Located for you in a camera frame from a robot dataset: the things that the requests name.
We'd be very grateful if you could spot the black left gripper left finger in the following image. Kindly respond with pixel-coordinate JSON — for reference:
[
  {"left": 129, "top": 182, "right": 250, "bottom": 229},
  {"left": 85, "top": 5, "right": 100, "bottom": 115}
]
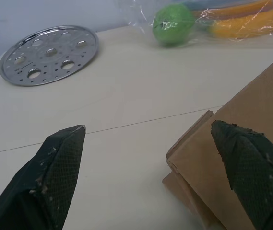
[{"left": 0, "top": 124, "right": 87, "bottom": 230}]

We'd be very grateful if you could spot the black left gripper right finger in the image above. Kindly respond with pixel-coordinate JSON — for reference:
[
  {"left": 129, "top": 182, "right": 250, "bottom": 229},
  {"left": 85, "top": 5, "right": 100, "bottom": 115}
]
[{"left": 210, "top": 120, "right": 273, "bottom": 230}]

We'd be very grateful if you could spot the clear plastic bag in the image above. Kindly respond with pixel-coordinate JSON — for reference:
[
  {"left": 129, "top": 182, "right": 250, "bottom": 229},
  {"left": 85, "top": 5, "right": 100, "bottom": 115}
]
[{"left": 117, "top": 0, "right": 273, "bottom": 48}]

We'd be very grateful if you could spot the brown cardboard box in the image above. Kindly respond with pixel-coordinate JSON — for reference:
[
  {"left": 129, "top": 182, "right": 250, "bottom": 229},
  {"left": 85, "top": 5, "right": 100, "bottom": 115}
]
[{"left": 162, "top": 44, "right": 273, "bottom": 230}]

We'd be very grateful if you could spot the round perforated steel steamer plate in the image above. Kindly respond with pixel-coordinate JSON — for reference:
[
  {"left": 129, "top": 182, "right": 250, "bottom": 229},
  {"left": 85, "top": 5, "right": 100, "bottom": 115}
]
[{"left": 0, "top": 25, "right": 99, "bottom": 86}]

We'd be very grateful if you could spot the orange toy banana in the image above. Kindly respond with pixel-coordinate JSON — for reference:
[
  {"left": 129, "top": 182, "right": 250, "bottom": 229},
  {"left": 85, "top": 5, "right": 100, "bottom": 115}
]
[{"left": 209, "top": 7, "right": 273, "bottom": 39}]

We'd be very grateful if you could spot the orange plastic paddle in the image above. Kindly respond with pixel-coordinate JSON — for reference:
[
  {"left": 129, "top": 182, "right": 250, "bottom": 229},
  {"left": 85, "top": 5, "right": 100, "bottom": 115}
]
[{"left": 190, "top": 0, "right": 273, "bottom": 20}]

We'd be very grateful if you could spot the green ball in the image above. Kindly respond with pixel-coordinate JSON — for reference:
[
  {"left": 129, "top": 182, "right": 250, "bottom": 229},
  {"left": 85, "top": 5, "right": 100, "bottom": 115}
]
[{"left": 152, "top": 4, "right": 195, "bottom": 47}]

